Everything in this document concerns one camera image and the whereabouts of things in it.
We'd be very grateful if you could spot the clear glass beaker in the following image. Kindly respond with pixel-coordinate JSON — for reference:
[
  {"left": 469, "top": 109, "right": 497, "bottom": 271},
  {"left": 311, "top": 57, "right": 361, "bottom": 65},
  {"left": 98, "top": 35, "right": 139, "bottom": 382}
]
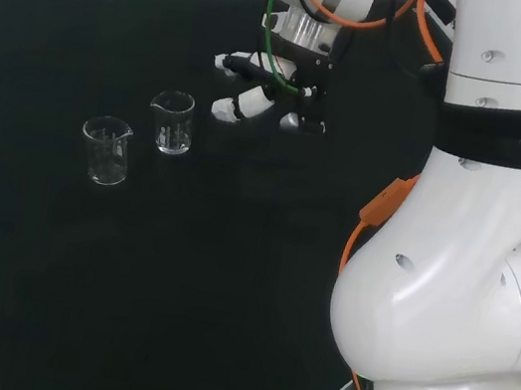
[
  {"left": 141, "top": 87, "right": 202, "bottom": 159},
  {"left": 73, "top": 111, "right": 137, "bottom": 190}
]

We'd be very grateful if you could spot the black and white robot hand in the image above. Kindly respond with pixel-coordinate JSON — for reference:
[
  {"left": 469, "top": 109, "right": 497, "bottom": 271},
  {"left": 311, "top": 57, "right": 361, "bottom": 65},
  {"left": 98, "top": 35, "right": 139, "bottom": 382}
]
[{"left": 204, "top": 29, "right": 342, "bottom": 141}]

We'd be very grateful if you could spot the black cloth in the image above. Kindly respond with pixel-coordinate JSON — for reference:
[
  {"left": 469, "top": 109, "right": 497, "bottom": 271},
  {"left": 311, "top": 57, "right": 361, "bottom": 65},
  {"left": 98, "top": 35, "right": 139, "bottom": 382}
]
[{"left": 0, "top": 0, "right": 464, "bottom": 390}]

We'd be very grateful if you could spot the green cable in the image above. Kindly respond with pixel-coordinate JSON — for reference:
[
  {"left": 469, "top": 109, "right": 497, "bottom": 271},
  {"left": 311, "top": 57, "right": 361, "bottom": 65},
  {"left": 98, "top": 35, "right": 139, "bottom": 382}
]
[{"left": 251, "top": 0, "right": 326, "bottom": 98}]

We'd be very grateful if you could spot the orange cable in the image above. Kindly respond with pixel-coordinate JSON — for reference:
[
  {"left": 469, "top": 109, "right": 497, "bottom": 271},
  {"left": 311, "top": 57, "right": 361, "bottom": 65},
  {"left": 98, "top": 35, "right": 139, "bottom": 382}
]
[{"left": 193, "top": 0, "right": 472, "bottom": 390}]

